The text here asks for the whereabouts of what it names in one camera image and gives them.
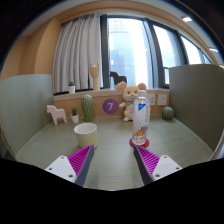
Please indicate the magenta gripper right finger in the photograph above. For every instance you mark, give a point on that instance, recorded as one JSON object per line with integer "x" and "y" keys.
{"x": 153, "y": 167}

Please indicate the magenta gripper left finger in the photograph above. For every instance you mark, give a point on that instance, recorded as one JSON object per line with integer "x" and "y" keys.
{"x": 73, "y": 168}

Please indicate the clear plastic water bottle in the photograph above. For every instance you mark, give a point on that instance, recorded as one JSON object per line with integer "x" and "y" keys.
{"x": 141, "y": 117}

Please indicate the red round coaster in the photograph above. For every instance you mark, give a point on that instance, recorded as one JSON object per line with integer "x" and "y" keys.
{"x": 145, "y": 145}

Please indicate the pale yellow paper cup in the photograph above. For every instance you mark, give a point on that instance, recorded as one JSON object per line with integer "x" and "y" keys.
{"x": 86, "y": 134}

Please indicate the small potted plant on table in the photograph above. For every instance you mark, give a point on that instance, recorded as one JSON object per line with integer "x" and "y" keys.
{"x": 74, "y": 115}

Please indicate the round green ceramic cactus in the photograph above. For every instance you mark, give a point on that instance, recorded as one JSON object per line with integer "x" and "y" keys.
{"x": 167, "y": 113}

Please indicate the pink wooden horse figure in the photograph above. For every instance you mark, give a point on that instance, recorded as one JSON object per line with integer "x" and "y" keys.
{"x": 56, "y": 113}

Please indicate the tall green ceramic cactus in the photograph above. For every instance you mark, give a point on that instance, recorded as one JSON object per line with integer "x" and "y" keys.
{"x": 87, "y": 106}

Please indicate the purple round number seven sign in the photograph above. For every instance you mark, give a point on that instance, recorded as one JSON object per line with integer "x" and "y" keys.
{"x": 110, "y": 106}

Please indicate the beige plush mouse toy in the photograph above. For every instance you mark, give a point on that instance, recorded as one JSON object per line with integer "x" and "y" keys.
{"x": 130, "y": 94}

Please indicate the small potted plant on sill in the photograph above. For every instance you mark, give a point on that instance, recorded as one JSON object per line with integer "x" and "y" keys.
{"x": 71, "y": 86}

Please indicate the left green partition panel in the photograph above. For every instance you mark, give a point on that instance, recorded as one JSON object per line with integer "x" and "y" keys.
{"x": 23, "y": 107}

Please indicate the green partition panel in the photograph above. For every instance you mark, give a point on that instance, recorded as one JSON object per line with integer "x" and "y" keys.
{"x": 197, "y": 97}
{"x": 23, "y": 107}

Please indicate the right green partition panel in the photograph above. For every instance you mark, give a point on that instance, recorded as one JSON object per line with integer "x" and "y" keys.
{"x": 197, "y": 97}

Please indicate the black horse figure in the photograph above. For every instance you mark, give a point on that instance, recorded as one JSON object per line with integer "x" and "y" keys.
{"x": 117, "y": 78}

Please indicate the wooden hand sculpture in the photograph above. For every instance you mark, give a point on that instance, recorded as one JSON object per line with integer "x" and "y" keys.
{"x": 95, "y": 72}

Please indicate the grey curtain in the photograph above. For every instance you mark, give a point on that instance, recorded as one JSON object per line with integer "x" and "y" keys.
{"x": 78, "y": 46}

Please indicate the right white wall socket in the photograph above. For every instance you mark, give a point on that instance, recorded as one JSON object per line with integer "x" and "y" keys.
{"x": 162, "y": 100}

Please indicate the white wall socket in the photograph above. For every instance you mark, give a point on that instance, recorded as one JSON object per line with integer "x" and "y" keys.
{"x": 151, "y": 98}
{"x": 162, "y": 100}

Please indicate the left white wall socket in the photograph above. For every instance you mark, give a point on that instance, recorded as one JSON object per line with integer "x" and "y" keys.
{"x": 151, "y": 98}

